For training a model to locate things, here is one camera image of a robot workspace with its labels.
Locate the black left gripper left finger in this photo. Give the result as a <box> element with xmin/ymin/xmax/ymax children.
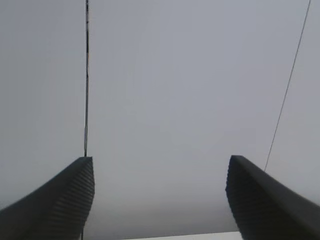
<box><xmin>0</xmin><ymin>156</ymin><xmax>96</xmax><ymax>240</ymax></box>

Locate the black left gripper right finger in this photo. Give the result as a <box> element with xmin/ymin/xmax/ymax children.
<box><xmin>224</xmin><ymin>154</ymin><xmax>320</xmax><ymax>240</ymax></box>

